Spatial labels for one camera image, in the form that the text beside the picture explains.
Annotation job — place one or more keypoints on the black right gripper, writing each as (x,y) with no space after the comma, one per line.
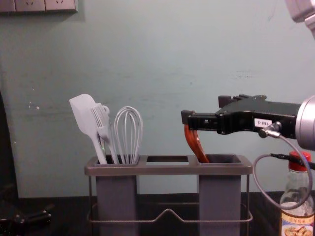
(241,118)

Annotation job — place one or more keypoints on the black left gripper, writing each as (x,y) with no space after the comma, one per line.
(11,221)

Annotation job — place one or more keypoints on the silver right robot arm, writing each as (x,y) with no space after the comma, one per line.
(306,123)

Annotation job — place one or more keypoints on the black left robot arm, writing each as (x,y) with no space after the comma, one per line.
(6,147)

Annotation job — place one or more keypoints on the black table cloth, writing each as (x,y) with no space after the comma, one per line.
(61,221)

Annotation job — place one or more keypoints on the grey metal utensil rack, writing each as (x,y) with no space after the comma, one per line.
(167,169)

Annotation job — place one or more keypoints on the grey plastic utensil bin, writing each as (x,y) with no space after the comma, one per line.
(219,196)
(115,196)

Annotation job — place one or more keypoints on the white silicone whisk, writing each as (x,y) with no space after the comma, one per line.
(128,137)

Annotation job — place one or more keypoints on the white slotted turner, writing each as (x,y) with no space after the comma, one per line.
(102,123)

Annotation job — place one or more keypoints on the white silicone spatula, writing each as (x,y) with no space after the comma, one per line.
(83,110)

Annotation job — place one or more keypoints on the clear bottle with red cap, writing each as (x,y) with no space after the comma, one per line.
(295,196)

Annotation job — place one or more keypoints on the grey wall socket panel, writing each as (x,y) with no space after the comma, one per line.
(37,5)

